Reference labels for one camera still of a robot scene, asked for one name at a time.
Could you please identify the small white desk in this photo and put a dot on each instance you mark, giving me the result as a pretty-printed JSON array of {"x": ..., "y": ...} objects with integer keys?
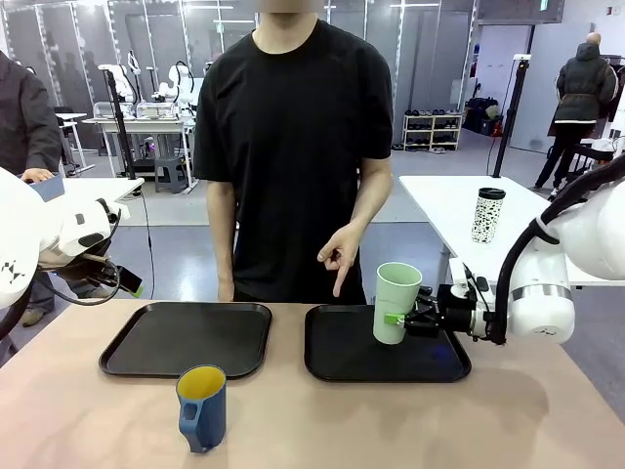
[{"x": 73, "y": 117}]

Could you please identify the person in dark jacket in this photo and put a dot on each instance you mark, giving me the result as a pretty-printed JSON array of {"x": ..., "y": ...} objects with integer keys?
[{"x": 24, "y": 122}]

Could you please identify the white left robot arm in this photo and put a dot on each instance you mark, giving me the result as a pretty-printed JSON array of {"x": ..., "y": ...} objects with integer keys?
[{"x": 19, "y": 234}]

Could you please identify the wooden shoe rack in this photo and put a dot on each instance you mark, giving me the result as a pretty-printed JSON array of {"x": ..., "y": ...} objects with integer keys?
[{"x": 432, "y": 132}]

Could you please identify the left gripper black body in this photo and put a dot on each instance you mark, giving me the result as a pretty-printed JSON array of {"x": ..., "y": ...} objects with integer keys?
[{"x": 95, "y": 276}]

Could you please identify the blue cup yellow inside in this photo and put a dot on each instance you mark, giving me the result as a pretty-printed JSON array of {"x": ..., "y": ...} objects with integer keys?
[{"x": 210, "y": 415}]

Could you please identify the black bag pile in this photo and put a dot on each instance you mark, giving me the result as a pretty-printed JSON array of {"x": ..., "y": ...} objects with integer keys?
[{"x": 481, "y": 117}]

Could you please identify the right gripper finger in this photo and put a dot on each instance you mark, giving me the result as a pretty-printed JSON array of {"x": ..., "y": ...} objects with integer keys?
[
  {"x": 415, "y": 323},
  {"x": 427, "y": 295}
]

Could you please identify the pale green tall cup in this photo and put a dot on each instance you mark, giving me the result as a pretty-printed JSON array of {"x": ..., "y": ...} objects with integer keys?
[{"x": 390, "y": 298}]

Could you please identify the person in black t-shirt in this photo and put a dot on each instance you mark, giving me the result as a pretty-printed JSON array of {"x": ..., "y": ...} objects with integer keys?
[{"x": 293, "y": 146}]

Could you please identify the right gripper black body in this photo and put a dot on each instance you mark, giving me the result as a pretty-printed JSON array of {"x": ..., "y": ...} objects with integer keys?
[{"x": 456, "y": 315}]

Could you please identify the black utility trolley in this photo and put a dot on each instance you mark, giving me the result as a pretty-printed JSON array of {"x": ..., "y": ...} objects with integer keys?
[{"x": 591, "y": 156}]

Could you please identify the person's right hand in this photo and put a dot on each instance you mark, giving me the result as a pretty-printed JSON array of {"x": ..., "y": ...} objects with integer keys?
[{"x": 225, "y": 290}]

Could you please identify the person's left hand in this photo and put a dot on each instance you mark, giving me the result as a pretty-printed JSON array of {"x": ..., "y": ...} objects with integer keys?
[{"x": 344, "y": 254}]

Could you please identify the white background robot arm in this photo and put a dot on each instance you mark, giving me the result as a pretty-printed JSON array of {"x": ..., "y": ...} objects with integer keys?
[
  {"x": 183, "y": 83},
  {"x": 128, "y": 80}
]

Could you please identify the black stand white top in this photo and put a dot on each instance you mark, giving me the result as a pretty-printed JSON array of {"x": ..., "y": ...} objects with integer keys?
[{"x": 509, "y": 122}]

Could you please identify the black plastic tray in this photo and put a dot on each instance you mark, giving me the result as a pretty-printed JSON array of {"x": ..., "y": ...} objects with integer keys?
[
  {"x": 185, "y": 337},
  {"x": 342, "y": 352}
]

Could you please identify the white tumbler black spots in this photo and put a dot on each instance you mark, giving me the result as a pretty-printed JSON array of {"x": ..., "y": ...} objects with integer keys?
[{"x": 488, "y": 220}]

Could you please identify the white workbench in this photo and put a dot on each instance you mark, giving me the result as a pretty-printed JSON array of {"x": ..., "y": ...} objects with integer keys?
[{"x": 146, "y": 123}]

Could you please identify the person's right forearm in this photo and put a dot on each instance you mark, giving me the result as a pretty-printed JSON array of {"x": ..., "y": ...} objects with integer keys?
[{"x": 222, "y": 244}]

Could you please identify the white table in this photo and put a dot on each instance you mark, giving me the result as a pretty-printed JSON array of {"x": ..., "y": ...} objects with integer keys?
[
  {"x": 439, "y": 205},
  {"x": 107, "y": 188}
]

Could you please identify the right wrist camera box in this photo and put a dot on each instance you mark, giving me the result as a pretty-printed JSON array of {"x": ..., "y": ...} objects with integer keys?
[{"x": 457, "y": 278}]

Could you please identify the person in black puffer jacket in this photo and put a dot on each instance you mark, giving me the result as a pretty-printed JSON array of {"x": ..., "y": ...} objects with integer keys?
[{"x": 581, "y": 88}]

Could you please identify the clear plastic box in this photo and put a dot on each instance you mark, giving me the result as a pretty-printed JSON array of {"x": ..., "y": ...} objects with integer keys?
[
  {"x": 112, "y": 110},
  {"x": 156, "y": 110}
]

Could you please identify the person's left forearm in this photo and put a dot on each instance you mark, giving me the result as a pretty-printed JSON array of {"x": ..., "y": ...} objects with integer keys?
[{"x": 367, "y": 215}]

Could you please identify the black camera stand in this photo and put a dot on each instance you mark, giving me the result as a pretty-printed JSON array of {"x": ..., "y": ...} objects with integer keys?
[{"x": 120, "y": 122}]

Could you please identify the grey step stool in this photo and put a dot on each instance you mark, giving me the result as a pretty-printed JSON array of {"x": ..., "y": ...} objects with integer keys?
[{"x": 171, "y": 176}]

